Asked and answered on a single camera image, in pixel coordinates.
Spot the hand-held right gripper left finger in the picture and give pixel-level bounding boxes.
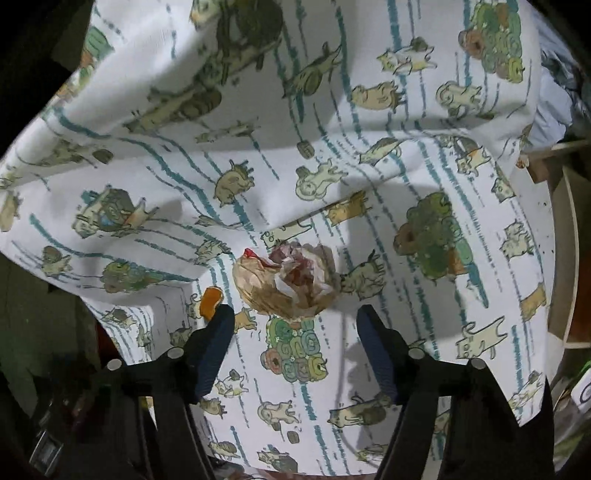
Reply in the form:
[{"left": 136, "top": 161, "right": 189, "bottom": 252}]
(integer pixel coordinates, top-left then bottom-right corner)
[{"left": 65, "top": 305, "right": 236, "bottom": 480}]

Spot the orange peel piece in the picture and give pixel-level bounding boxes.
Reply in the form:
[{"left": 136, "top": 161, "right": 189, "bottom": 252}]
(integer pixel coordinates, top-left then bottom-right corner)
[{"left": 199, "top": 286, "right": 225, "bottom": 320}]

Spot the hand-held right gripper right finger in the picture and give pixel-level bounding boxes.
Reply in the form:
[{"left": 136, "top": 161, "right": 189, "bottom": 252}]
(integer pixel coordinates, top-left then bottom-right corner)
[{"left": 356, "top": 305, "right": 555, "bottom": 480}]

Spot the brown paper bag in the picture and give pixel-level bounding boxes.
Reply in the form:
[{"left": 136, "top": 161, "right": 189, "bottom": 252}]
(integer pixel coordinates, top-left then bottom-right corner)
[{"left": 232, "top": 242, "right": 342, "bottom": 323}]

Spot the wooden furniture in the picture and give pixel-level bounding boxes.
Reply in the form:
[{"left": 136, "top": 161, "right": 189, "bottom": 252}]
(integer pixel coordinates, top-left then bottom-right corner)
[{"left": 517, "top": 138, "right": 591, "bottom": 354}]

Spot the grey-blue cloth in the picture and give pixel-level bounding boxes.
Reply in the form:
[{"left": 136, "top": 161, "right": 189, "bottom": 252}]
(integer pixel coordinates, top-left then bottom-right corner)
[{"left": 536, "top": 28, "right": 585, "bottom": 141}]

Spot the white device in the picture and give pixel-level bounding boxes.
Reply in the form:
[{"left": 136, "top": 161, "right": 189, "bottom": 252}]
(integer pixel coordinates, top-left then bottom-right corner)
[{"left": 570, "top": 369, "right": 591, "bottom": 409}]

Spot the printed blanket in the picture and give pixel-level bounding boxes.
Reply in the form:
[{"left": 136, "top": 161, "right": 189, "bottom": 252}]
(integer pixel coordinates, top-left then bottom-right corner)
[{"left": 0, "top": 0, "right": 555, "bottom": 476}]

